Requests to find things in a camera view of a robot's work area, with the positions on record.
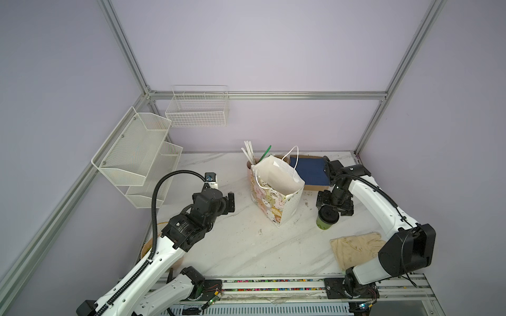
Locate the black plastic cup lid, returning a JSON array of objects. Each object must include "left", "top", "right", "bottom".
[{"left": 318, "top": 205, "right": 340, "bottom": 225}]

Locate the green paper coffee cup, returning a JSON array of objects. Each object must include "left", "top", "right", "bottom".
[{"left": 316, "top": 205, "right": 340, "bottom": 230}]

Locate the cartoon animal paper gift bag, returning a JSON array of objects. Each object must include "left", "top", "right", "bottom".
[{"left": 249, "top": 146, "right": 305, "bottom": 227}]

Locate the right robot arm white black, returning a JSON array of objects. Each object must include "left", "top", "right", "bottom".
[{"left": 316, "top": 157, "right": 436, "bottom": 299}]

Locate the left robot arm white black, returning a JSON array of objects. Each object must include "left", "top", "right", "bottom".
[{"left": 76, "top": 188, "right": 235, "bottom": 315}]

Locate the cardboard box of blue napkins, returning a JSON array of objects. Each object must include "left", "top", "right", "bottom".
[{"left": 290, "top": 155, "right": 329, "bottom": 191}]

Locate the beige cloth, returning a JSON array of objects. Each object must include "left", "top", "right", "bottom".
[{"left": 329, "top": 232, "right": 386, "bottom": 271}]

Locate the white wrapped straw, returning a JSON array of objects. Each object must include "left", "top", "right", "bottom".
[{"left": 241, "top": 140, "right": 256, "bottom": 165}]

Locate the green wrapped straw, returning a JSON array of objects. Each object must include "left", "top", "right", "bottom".
[{"left": 258, "top": 145, "right": 272, "bottom": 162}]

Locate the white mesh two-tier shelf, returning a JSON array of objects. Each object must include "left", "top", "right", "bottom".
[{"left": 91, "top": 107, "right": 183, "bottom": 209}]

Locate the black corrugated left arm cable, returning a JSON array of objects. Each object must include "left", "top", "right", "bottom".
[{"left": 147, "top": 169, "right": 206, "bottom": 261}]

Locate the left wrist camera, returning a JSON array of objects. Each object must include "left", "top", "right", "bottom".
[{"left": 203, "top": 172, "right": 218, "bottom": 190}]

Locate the white wire basket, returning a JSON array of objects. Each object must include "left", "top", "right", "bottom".
[{"left": 166, "top": 85, "right": 229, "bottom": 128}]

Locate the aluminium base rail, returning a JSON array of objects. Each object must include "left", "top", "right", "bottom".
[{"left": 133, "top": 275, "right": 444, "bottom": 315}]

